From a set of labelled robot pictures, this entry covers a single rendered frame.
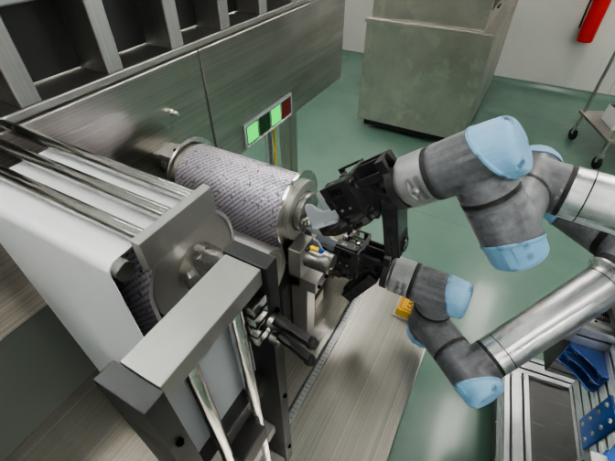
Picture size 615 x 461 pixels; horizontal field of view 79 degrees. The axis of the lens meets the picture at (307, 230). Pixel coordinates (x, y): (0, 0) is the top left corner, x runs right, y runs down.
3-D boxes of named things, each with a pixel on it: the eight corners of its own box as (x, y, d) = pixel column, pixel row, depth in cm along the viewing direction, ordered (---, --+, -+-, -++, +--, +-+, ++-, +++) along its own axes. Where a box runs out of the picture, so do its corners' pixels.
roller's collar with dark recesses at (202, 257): (221, 317, 46) (213, 284, 41) (184, 298, 48) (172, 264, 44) (252, 282, 50) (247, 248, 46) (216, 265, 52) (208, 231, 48)
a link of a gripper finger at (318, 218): (292, 207, 67) (330, 190, 61) (310, 232, 69) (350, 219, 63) (284, 216, 65) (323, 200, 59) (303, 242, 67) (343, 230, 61)
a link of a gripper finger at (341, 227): (325, 217, 65) (365, 202, 59) (330, 225, 66) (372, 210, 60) (314, 232, 62) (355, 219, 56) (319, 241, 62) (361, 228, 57)
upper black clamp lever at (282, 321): (312, 355, 37) (316, 349, 36) (270, 326, 38) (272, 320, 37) (318, 344, 38) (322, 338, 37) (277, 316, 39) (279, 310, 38)
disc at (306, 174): (280, 262, 70) (275, 199, 60) (277, 262, 70) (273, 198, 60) (317, 217, 79) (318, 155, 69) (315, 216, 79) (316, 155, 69)
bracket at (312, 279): (316, 351, 87) (318, 261, 66) (292, 339, 89) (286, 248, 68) (326, 334, 90) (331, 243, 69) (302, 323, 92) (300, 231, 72)
